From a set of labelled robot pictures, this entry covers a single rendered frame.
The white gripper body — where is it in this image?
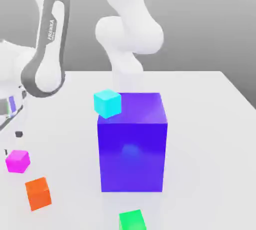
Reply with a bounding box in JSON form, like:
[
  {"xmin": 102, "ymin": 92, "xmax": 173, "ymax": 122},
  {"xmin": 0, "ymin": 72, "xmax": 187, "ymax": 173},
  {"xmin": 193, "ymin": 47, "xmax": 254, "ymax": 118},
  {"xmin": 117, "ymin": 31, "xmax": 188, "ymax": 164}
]
[{"xmin": 2, "ymin": 128, "xmax": 28, "ymax": 157}]

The small orange cube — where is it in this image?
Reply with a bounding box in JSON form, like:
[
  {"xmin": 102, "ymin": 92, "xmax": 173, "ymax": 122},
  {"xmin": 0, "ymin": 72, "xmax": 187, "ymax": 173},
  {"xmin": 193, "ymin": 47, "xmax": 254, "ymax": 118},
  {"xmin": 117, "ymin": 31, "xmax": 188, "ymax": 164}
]
[{"xmin": 24, "ymin": 176, "xmax": 53, "ymax": 212}]

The small cyan cube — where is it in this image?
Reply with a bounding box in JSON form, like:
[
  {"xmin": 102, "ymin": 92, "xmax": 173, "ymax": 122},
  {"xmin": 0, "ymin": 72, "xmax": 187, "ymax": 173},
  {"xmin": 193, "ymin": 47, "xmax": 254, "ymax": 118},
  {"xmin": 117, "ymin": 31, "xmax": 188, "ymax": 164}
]
[{"xmin": 93, "ymin": 88, "xmax": 122, "ymax": 120}]

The large blue box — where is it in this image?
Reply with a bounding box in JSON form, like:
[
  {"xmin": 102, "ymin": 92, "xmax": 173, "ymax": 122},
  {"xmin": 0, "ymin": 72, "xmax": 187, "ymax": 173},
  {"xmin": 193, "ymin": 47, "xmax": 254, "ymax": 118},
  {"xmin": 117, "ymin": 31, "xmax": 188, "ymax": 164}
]
[{"xmin": 97, "ymin": 92, "xmax": 168, "ymax": 193}]

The small magenta cube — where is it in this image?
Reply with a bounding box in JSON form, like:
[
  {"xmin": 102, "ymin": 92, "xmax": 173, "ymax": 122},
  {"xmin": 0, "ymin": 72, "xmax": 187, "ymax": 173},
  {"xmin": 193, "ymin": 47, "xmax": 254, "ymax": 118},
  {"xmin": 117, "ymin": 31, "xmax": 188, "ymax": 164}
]
[{"xmin": 5, "ymin": 149, "xmax": 31, "ymax": 174}]

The small green cube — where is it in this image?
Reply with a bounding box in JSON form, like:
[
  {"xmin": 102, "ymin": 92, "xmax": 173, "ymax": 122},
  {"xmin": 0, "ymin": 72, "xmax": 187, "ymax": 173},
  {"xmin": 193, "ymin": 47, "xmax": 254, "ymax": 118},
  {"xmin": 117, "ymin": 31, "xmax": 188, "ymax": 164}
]
[{"xmin": 118, "ymin": 209, "xmax": 147, "ymax": 230}]

